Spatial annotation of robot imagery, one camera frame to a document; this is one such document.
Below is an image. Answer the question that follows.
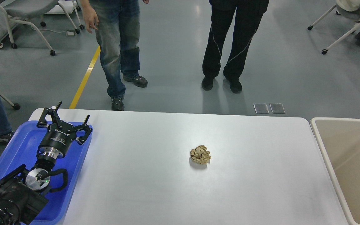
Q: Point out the blue plastic tray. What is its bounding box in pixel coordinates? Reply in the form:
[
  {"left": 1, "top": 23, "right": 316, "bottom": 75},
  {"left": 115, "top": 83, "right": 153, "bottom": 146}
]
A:
[{"left": 0, "top": 121, "right": 92, "bottom": 225}]

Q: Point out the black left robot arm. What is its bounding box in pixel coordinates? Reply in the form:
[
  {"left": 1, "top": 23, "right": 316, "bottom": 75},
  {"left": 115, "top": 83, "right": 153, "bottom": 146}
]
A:
[{"left": 0, "top": 102, "right": 93, "bottom": 225}]

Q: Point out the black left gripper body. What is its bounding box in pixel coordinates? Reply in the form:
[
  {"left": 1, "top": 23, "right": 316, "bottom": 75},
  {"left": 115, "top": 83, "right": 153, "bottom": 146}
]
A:
[{"left": 38, "top": 122, "right": 74, "bottom": 158}]

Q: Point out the left metal floor plate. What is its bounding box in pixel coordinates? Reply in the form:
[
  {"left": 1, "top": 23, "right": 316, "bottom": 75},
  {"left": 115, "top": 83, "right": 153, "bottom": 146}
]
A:
[{"left": 253, "top": 103, "right": 269, "bottom": 114}]

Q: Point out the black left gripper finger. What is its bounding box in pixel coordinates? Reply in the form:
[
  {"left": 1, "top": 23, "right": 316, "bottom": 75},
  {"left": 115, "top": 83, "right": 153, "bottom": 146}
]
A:
[
  {"left": 71, "top": 114, "right": 93, "bottom": 145},
  {"left": 36, "top": 101, "right": 63, "bottom": 129}
]

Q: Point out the metal floor plate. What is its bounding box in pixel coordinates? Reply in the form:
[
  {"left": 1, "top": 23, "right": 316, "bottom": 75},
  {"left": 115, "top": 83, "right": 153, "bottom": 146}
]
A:
[
  {"left": 253, "top": 103, "right": 269, "bottom": 114},
  {"left": 270, "top": 103, "right": 286, "bottom": 114}
]

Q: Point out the right metal floor plate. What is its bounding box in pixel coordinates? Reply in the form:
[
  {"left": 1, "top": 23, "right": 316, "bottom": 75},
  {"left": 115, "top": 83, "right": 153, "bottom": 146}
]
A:
[{"left": 270, "top": 103, "right": 286, "bottom": 114}]

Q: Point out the person in black clothes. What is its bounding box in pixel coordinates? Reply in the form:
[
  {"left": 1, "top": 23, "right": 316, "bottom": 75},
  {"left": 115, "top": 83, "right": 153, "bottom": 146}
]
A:
[{"left": 201, "top": 0, "right": 269, "bottom": 94}]

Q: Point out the person in blue jeans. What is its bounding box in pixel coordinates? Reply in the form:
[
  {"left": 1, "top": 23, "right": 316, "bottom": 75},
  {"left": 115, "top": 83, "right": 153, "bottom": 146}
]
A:
[{"left": 80, "top": 0, "right": 148, "bottom": 111}]

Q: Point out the crumpled brown paper ball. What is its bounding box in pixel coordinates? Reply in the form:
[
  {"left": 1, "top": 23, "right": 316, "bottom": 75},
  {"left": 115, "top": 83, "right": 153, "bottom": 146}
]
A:
[{"left": 190, "top": 145, "right": 211, "bottom": 165}]

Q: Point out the beige plastic bin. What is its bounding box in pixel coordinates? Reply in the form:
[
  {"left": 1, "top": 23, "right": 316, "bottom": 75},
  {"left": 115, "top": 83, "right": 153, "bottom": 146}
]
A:
[{"left": 310, "top": 117, "right": 360, "bottom": 225}]

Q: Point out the white chair at left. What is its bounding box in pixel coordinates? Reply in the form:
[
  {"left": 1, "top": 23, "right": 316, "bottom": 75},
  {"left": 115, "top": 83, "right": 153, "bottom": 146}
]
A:
[{"left": 0, "top": 0, "right": 85, "bottom": 57}]

